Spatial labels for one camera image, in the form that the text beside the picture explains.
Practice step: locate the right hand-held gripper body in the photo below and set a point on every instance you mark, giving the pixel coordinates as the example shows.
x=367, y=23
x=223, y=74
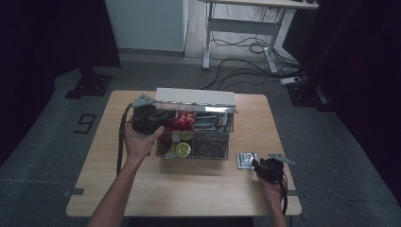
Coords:
x=274, y=168

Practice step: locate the small yellow-green round lid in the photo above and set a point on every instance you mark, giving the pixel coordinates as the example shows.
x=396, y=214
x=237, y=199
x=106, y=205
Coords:
x=186, y=136

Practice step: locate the pile of dark sticks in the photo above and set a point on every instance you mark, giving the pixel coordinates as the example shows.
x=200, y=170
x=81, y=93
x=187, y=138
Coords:
x=209, y=145

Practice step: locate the black square stand base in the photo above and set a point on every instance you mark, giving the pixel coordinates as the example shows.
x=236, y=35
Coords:
x=90, y=83

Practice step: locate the white metal frame desk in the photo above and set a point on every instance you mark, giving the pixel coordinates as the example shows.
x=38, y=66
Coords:
x=252, y=25

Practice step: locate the white cabinet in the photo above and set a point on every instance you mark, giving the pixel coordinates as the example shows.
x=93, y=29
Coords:
x=146, y=25

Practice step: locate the silver snack packet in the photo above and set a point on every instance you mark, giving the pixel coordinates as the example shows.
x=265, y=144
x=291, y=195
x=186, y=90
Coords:
x=246, y=160

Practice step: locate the large yellow-green round lid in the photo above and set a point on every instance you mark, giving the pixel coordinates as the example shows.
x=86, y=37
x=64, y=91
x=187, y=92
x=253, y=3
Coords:
x=182, y=149

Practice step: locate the grey floor tape strip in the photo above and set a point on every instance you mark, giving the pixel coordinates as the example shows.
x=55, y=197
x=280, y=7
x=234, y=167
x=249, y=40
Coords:
x=74, y=192

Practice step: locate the clear plastic storage box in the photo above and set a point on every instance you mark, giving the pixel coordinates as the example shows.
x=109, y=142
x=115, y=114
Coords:
x=195, y=97

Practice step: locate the red snack packets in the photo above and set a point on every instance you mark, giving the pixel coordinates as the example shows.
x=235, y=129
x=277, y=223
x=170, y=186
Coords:
x=181, y=119

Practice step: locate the dark curtain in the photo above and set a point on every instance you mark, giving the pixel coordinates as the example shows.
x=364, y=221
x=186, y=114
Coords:
x=47, y=47
x=362, y=63

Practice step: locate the stack of flat silver packets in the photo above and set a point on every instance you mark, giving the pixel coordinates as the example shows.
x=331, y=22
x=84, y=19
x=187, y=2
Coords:
x=209, y=122

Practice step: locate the white power strip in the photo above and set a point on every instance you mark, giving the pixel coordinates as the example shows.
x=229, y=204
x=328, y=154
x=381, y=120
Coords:
x=290, y=80

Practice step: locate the person's left hand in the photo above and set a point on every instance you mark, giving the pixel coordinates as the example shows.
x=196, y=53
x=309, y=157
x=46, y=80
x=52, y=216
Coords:
x=138, y=143

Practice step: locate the person's right hand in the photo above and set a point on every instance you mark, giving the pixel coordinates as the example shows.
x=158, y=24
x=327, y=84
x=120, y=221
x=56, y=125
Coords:
x=272, y=190

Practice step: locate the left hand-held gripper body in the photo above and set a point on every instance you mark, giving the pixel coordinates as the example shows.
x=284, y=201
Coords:
x=143, y=118

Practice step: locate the black stand with grey bar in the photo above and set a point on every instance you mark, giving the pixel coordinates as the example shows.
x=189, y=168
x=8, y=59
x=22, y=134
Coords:
x=310, y=94

